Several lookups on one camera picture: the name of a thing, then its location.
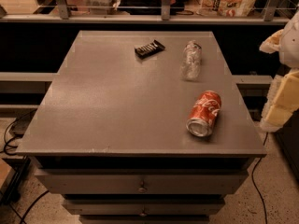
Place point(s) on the metal railing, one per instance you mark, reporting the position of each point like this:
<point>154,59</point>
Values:
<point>165,11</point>

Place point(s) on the top drawer knob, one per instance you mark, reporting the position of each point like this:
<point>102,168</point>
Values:
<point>142,188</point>

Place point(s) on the crushed clear plastic bottle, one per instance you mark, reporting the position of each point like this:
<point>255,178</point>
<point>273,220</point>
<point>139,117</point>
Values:
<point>191,65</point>

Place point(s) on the red coca-cola can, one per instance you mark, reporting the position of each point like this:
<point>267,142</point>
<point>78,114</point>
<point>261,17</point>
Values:
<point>204,113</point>

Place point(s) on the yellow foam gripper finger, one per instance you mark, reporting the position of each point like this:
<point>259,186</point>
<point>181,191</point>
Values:
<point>282,101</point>

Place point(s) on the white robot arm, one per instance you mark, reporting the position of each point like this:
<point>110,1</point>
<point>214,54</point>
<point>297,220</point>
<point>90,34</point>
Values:
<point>286,43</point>

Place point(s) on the black rxbar chocolate bar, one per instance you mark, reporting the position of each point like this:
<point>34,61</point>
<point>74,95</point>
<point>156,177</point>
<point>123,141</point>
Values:
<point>152,48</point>

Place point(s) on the black bag behind rail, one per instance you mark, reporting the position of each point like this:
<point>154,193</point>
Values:
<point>146,0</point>

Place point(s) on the grey drawer cabinet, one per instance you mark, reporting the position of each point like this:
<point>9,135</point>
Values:
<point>110,120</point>

